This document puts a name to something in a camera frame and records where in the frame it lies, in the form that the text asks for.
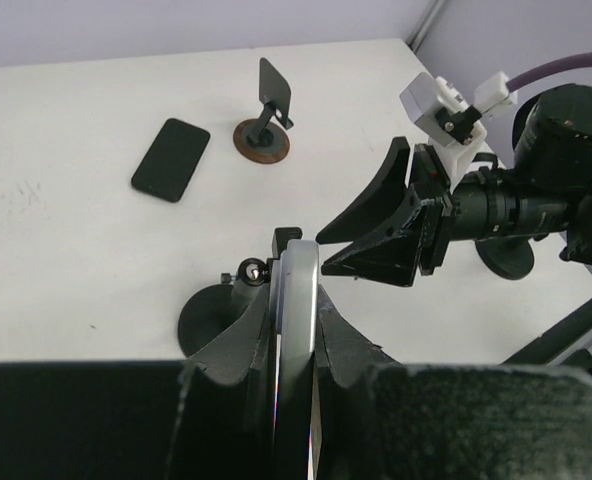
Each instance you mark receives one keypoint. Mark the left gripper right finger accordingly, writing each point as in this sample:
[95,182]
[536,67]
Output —
[376,418]

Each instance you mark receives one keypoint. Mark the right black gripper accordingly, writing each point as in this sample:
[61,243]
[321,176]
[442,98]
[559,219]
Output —
[388,243]

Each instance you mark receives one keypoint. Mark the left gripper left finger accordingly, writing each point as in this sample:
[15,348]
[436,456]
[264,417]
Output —
[205,417]

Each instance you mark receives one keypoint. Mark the black phone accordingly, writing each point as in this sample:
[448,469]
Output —
[171,160]
[293,309]

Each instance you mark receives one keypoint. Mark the black phone stand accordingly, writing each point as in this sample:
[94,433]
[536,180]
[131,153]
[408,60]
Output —
[213,309]
[509,258]

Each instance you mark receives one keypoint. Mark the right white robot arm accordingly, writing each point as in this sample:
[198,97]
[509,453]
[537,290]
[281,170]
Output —
[548,189]

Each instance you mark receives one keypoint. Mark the brown disc small stand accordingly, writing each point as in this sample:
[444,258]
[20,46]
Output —
[264,139]

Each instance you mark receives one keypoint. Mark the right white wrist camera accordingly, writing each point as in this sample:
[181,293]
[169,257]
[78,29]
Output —
[454,131]

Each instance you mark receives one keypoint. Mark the right aluminium frame post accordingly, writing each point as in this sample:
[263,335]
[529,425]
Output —
[424,25]

